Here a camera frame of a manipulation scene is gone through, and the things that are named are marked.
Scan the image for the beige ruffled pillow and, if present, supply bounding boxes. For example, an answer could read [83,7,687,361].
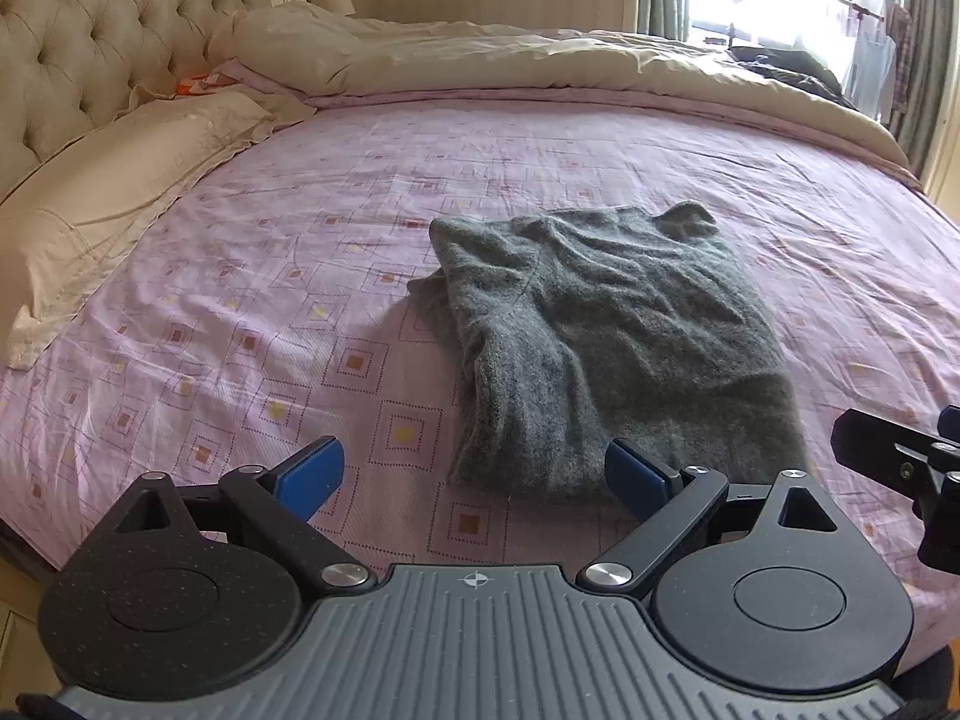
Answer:
[2,85,314,371]

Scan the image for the beige duvet with pink lining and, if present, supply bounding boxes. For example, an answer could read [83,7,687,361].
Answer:
[208,2,910,172]

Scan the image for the hanging clothes at window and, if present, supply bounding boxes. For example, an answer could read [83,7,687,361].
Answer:
[836,0,913,125]

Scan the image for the pink patterned bed sheet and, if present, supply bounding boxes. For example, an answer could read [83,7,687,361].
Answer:
[2,91,958,660]

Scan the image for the grey knit sweater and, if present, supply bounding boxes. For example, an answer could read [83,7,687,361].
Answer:
[409,202,807,502]

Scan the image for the cream tufted headboard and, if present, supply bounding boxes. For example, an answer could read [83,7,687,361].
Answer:
[2,0,296,192]

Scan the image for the dark clothes pile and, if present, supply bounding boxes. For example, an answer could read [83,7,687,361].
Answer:
[727,46,853,109]

